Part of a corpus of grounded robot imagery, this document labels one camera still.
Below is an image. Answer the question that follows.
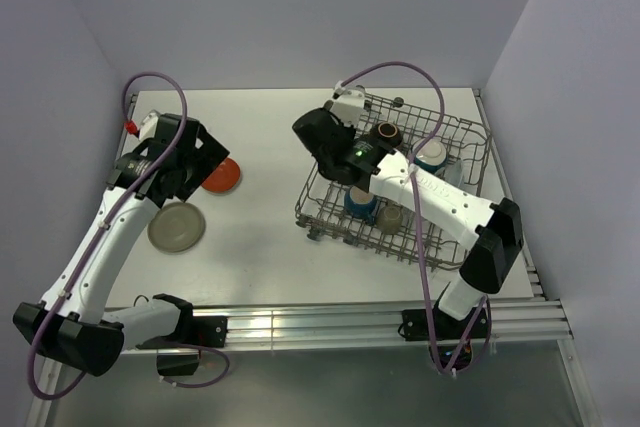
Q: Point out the orange saucer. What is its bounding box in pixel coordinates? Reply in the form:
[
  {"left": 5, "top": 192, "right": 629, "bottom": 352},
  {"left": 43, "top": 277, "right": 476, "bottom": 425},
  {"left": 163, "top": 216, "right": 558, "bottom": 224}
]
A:
[{"left": 201, "top": 157, "right": 242, "bottom": 194}]

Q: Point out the grey wire dish rack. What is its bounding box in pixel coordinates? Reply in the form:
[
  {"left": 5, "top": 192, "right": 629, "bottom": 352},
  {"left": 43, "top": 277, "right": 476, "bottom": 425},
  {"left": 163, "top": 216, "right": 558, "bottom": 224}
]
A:
[{"left": 295, "top": 92, "right": 492, "bottom": 263}]

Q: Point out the light blue scalloped plate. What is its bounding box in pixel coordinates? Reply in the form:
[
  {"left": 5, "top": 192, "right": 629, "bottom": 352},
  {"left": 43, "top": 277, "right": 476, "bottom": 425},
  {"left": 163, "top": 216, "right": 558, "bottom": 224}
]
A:
[{"left": 443, "top": 159, "right": 464, "bottom": 188}]

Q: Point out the dark teal cup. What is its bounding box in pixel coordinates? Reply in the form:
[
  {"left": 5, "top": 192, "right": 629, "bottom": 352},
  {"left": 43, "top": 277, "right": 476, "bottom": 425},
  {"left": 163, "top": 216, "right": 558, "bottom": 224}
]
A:
[{"left": 344, "top": 186, "right": 378, "bottom": 224}]

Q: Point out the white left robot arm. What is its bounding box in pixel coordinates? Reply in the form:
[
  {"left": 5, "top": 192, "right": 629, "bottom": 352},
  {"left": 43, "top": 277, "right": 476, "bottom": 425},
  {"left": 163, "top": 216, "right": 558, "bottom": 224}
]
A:
[{"left": 13, "top": 114, "right": 229, "bottom": 377}]

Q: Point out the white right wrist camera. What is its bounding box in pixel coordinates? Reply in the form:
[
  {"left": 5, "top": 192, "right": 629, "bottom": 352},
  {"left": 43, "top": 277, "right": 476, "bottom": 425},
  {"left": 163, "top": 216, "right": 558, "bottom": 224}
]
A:
[{"left": 329, "top": 84, "right": 366, "bottom": 127}]

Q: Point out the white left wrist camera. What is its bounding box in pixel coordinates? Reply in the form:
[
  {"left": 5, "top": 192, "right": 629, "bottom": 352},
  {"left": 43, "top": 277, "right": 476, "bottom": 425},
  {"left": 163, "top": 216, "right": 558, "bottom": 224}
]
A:
[{"left": 124, "top": 110, "right": 160, "bottom": 142}]

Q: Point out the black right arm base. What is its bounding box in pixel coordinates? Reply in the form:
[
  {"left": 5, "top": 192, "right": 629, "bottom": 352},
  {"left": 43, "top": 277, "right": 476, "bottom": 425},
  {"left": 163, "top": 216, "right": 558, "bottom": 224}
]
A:
[{"left": 397, "top": 307, "right": 493, "bottom": 375}]

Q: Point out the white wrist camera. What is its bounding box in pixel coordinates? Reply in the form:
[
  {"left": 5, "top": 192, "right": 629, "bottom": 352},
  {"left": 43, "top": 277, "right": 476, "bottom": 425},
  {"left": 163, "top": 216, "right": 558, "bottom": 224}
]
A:
[
  {"left": 329, "top": 84, "right": 366, "bottom": 127},
  {"left": 124, "top": 110, "right": 160, "bottom": 142}
]

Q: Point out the aluminium mounting rail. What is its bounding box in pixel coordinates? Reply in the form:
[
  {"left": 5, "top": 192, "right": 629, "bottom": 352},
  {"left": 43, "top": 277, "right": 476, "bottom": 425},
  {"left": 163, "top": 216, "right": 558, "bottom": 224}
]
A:
[{"left": 194, "top": 298, "right": 573, "bottom": 352}]

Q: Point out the grey saucer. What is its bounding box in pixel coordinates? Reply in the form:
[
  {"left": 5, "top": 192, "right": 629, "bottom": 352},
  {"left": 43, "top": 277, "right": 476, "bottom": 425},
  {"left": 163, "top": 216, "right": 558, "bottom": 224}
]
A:
[{"left": 147, "top": 202, "right": 206, "bottom": 254}]

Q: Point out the brown glazed bowl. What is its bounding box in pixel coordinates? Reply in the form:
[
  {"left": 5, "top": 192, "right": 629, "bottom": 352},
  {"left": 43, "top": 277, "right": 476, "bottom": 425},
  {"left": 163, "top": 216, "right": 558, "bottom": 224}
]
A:
[{"left": 370, "top": 122, "right": 403, "bottom": 148}]

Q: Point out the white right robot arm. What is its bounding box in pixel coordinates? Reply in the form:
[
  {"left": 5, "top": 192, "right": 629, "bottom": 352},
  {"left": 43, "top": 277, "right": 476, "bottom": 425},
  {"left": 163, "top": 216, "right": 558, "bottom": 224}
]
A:
[{"left": 292, "top": 108, "right": 524, "bottom": 337}]

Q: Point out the white and teal bowl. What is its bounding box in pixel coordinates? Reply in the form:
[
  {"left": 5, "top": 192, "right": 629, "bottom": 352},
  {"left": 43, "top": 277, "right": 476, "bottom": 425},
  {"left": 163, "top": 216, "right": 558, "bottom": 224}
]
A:
[{"left": 414, "top": 139, "right": 448, "bottom": 174}]

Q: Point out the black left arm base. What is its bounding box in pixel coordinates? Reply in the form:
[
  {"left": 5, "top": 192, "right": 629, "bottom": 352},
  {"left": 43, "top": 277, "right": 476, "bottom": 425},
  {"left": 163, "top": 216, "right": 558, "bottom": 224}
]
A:
[{"left": 156, "top": 316, "right": 230, "bottom": 387}]

